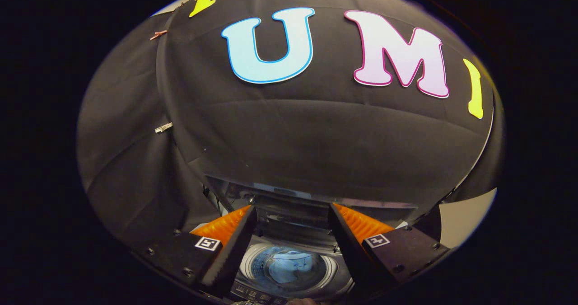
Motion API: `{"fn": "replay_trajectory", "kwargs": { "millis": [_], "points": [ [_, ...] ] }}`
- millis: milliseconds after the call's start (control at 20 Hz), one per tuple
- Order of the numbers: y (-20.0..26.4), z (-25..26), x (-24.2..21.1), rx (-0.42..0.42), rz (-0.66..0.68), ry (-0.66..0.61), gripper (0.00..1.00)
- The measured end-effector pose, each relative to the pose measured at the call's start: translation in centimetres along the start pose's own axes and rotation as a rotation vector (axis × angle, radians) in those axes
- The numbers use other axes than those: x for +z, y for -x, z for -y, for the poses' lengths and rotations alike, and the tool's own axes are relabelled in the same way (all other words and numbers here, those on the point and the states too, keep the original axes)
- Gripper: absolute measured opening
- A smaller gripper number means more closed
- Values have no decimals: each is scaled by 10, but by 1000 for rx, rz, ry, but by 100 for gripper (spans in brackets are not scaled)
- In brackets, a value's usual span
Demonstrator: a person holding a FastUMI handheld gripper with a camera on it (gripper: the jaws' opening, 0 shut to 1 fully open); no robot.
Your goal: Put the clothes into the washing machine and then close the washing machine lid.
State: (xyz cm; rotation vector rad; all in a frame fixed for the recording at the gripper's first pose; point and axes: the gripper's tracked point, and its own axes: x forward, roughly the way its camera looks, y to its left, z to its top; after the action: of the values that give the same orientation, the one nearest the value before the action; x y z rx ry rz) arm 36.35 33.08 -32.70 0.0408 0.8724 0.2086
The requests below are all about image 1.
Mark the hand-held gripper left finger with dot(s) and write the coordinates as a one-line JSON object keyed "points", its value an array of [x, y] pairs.
{"points": [[235, 251]]}

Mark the copper clip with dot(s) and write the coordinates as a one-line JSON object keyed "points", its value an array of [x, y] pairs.
{"points": [[158, 35]]}

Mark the silver washing machine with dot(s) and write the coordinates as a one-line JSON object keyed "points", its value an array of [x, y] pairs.
{"points": [[336, 273]]}

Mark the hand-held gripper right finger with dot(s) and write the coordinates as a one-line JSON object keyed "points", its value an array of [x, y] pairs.
{"points": [[350, 251]]}

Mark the light blue polo shirt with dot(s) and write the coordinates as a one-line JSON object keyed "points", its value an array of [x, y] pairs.
{"points": [[289, 269]]}

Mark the black backdrop cloth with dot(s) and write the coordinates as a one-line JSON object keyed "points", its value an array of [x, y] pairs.
{"points": [[293, 133]]}

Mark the silver clip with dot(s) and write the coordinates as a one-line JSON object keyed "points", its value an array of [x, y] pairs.
{"points": [[163, 127]]}

